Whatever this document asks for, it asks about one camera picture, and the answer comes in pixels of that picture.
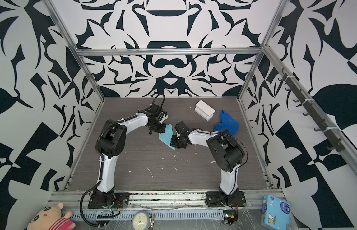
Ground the pink plush toy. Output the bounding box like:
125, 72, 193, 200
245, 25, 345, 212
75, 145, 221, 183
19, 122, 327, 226
27, 203, 76, 230

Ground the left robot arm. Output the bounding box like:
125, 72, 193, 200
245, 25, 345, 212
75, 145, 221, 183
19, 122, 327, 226
94, 104, 168, 199

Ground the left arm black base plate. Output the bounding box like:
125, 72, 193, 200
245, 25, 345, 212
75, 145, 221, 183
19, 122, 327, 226
87, 191, 130, 209

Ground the small black electronics module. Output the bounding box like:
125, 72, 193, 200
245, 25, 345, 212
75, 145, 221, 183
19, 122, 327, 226
223, 210, 239, 225

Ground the light blue paper sheet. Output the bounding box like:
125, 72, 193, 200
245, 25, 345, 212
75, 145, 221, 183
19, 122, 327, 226
159, 124, 175, 150

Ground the blue cloth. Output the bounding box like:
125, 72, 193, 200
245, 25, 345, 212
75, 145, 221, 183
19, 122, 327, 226
214, 110, 239, 136

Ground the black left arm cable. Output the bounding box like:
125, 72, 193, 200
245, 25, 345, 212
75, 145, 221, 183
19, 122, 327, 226
80, 183, 116, 228

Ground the black wall hook rack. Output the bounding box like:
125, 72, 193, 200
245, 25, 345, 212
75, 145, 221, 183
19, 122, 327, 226
279, 68, 346, 152

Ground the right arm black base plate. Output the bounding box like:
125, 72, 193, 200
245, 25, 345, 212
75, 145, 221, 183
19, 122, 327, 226
205, 190, 246, 208

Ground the white slotted cable duct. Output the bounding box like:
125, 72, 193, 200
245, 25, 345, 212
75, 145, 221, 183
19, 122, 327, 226
61, 209, 225, 221

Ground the blue tissue pack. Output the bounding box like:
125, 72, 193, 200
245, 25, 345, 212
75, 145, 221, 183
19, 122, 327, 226
261, 195, 291, 230

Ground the white rectangular box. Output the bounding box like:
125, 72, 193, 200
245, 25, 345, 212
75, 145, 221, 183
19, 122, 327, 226
194, 100, 215, 121

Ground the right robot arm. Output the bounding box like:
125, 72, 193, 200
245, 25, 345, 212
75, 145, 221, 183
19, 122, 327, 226
170, 121, 247, 200

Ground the round analog clock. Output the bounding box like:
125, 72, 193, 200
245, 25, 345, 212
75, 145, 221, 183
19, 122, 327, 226
132, 210, 152, 230

